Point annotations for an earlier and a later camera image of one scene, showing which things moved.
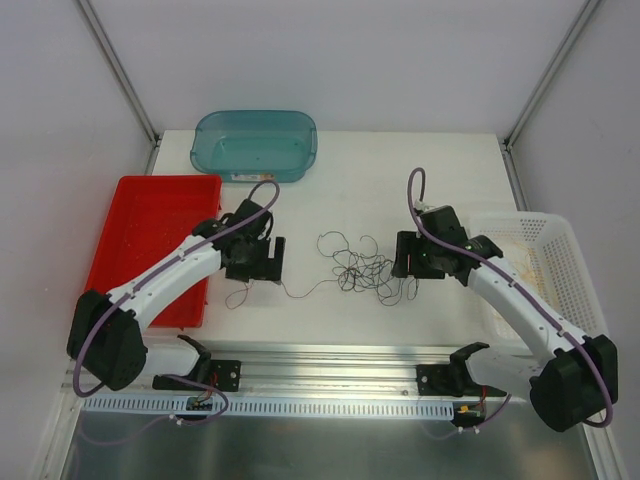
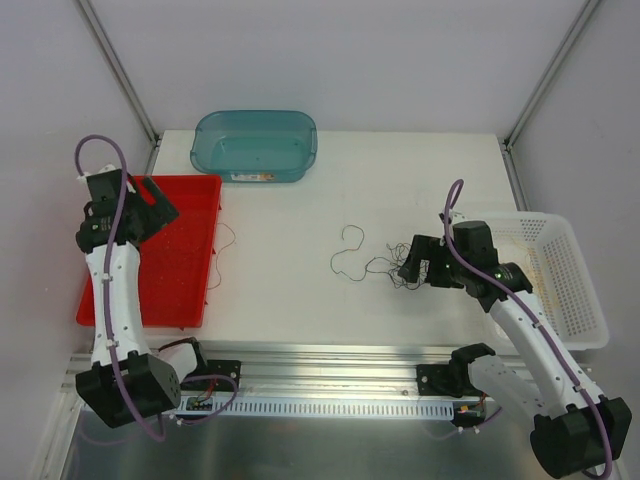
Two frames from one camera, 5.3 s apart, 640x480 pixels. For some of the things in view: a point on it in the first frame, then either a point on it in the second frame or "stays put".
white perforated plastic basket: (545, 248) stays put
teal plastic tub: (255, 146) stays put
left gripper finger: (276, 269) to (163, 210)
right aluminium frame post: (550, 72) stays put
